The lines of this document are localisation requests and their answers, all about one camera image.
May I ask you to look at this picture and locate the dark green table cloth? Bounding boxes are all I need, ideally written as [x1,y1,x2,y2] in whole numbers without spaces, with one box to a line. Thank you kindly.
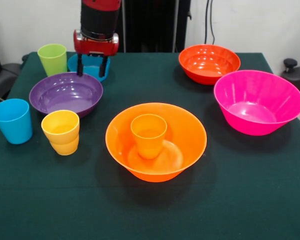
[0,51,300,240]

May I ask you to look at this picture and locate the black chair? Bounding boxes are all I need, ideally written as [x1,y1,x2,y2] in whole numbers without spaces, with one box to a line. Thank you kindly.
[0,32,25,101]

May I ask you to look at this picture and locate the blue plastic cup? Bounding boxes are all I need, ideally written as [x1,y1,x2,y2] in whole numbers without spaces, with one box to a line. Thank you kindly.
[0,98,34,145]

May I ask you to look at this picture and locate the lime green plastic cup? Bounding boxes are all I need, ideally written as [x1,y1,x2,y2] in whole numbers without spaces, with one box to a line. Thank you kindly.
[37,43,68,77]

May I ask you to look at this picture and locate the red-orange plastic bowl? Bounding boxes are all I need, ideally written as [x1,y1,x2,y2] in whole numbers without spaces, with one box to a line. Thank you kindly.
[178,44,242,86]

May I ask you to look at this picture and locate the blue plastic bowl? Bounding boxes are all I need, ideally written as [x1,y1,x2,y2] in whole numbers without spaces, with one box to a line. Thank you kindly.
[67,53,111,83]

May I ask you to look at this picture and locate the black hanging cable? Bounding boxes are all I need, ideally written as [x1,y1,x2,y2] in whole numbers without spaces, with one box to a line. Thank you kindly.
[204,0,216,46]

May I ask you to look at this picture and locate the black knobbed equipment stand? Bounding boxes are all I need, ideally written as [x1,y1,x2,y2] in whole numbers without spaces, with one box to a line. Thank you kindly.
[280,58,300,112]

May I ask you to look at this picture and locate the purple plastic bowl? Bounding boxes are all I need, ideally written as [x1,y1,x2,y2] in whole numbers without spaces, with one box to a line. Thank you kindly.
[28,71,104,118]

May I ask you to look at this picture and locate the yellow plastic cup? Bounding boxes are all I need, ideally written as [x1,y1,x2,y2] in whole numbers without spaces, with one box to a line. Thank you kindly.
[41,109,81,156]

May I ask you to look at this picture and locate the orange plastic cup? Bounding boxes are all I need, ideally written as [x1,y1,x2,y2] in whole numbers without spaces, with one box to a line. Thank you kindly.
[130,113,168,160]

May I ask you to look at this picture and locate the large orange plastic bowl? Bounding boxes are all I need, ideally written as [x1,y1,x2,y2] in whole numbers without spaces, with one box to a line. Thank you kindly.
[105,102,208,183]

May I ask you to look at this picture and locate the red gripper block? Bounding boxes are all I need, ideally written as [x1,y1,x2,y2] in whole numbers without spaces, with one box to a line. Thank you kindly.
[73,29,120,78]

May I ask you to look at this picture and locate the large pink plastic bowl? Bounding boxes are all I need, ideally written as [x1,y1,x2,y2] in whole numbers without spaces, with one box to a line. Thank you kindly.
[213,69,300,137]

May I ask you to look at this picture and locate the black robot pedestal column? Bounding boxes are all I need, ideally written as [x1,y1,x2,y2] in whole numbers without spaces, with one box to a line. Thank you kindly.
[114,0,192,53]

